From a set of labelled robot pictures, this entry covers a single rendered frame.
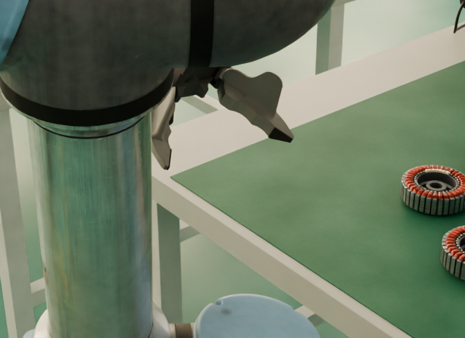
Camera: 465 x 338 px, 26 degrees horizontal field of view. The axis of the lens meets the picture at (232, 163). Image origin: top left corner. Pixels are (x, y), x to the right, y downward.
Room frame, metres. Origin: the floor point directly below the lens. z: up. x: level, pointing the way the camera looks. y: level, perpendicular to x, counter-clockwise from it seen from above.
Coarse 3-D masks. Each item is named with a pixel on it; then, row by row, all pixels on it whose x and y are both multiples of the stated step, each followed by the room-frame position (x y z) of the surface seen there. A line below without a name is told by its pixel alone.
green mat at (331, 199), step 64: (320, 128) 1.66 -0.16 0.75; (384, 128) 1.66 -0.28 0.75; (448, 128) 1.66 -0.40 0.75; (192, 192) 1.43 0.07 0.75; (256, 192) 1.43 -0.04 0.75; (320, 192) 1.43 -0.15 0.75; (384, 192) 1.43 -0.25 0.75; (320, 256) 1.24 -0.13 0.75; (384, 256) 1.24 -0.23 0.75; (448, 320) 1.09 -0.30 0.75
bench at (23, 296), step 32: (352, 0) 2.47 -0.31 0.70; (320, 32) 2.50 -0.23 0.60; (320, 64) 2.49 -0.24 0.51; (0, 96) 1.83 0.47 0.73; (192, 96) 2.95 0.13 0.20; (0, 128) 1.87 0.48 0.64; (0, 160) 1.86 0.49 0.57; (0, 192) 1.85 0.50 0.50; (0, 224) 1.86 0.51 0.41; (0, 256) 1.88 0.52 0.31; (32, 288) 1.91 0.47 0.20; (32, 320) 1.88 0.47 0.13
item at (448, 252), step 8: (448, 232) 1.26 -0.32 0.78; (456, 232) 1.25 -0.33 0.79; (464, 232) 1.26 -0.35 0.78; (448, 240) 1.23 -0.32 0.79; (456, 240) 1.24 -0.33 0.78; (464, 240) 1.25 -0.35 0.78; (448, 248) 1.21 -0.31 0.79; (456, 248) 1.21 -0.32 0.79; (464, 248) 1.25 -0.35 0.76; (440, 256) 1.23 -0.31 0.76; (448, 256) 1.20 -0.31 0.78; (456, 256) 1.20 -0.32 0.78; (464, 256) 1.19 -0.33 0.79; (448, 264) 1.20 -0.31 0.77; (456, 264) 1.19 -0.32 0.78; (464, 264) 1.18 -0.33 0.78; (456, 272) 1.19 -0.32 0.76; (464, 272) 1.18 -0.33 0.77; (464, 280) 1.18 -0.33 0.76
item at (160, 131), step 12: (168, 96) 0.82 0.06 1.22; (156, 108) 0.84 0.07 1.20; (168, 108) 0.81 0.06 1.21; (156, 120) 0.83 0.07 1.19; (168, 120) 0.84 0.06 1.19; (156, 132) 0.81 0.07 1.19; (168, 132) 0.82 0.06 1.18; (156, 144) 0.80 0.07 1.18; (168, 144) 0.81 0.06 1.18; (156, 156) 0.80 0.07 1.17; (168, 156) 0.80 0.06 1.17; (168, 168) 0.79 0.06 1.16
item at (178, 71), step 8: (176, 72) 0.87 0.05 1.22; (184, 72) 0.87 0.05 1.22; (192, 72) 0.89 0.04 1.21; (200, 72) 0.89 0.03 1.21; (208, 72) 0.90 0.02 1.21; (216, 72) 0.90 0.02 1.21; (176, 80) 0.87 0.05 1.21; (184, 80) 0.88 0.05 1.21; (192, 80) 0.89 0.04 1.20; (200, 80) 0.90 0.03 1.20; (208, 80) 0.90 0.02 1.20; (176, 88) 0.88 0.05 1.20; (184, 88) 0.89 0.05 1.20; (192, 88) 0.90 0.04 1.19; (200, 88) 0.90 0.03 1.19; (176, 96) 0.88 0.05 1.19; (184, 96) 0.90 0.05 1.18; (200, 96) 0.90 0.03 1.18
